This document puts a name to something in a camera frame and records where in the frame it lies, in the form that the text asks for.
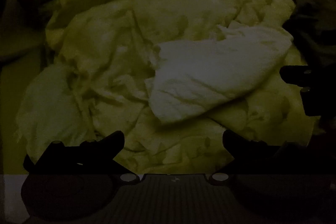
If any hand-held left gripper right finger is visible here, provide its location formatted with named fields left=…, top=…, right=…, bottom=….
left=215, top=129, right=313, bottom=175

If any white small garment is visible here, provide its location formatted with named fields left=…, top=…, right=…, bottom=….
left=145, top=21, right=294, bottom=125

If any pale crumpled garment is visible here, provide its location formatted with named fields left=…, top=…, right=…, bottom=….
left=15, top=63, right=88, bottom=161

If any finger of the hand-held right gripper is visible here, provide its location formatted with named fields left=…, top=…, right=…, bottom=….
left=279, top=65, right=324, bottom=117

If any yellow-green quilt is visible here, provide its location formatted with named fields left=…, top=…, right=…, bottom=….
left=16, top=0, right=315, bottom=175

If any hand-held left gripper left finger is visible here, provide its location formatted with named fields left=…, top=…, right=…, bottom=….
left=23, top=131, right=132, bottom=175

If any dark cloth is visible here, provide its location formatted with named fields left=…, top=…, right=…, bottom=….
left=282, top=0, right=336, bottom=68

